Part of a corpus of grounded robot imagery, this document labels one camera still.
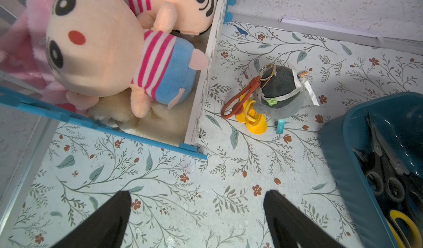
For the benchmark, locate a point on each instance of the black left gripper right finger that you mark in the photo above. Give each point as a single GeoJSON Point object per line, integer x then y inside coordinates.
{"type": "Point", "coordinates": [290, 228]}

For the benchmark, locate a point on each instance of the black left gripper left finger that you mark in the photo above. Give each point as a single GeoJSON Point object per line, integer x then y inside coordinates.
{"type": "Point", "coordinates": [105, 228]}

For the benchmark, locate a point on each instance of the yellow handled scissors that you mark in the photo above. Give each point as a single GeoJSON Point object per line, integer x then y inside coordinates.
{"type": "Point", "coordinates": [404, 230]}

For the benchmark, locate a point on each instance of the small black scissors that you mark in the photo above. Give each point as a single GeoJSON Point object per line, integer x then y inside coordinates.
{"type": "Point", "coordinates": [381, 177]}

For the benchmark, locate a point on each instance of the teal plastic storage box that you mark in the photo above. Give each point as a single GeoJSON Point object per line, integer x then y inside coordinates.
{"type": "Point", "coordinates": [399, 122]}

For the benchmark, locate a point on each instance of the beige fur plush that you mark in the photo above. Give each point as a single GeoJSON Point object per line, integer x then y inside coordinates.
{"type": "Point", "coordinates": [160, 124]}

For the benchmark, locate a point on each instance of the blue white slatted toy crate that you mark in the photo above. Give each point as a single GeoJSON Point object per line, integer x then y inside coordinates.
{"type": "Point", "coordinates": [32, 103]}

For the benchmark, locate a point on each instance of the front pink pig plush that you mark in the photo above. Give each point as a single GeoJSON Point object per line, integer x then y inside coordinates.
{"type": "Point", "coordinates": [98, 48]}

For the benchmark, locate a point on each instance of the pink pig plush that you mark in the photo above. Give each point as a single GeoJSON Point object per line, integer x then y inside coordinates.
{"type": "Point", "coordinates": [98, 48]}
{"type": "Point", "coordinates": [190, 17]}

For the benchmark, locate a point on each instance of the pink fluffy plush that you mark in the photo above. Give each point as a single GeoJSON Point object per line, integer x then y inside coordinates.
{"type": "Point", "coordinates": [23, 54]}

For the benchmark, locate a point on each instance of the rear pink pig plush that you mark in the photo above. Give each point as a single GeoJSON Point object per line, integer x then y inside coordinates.
{"type": "Point", "coordinates": [190, 17]}

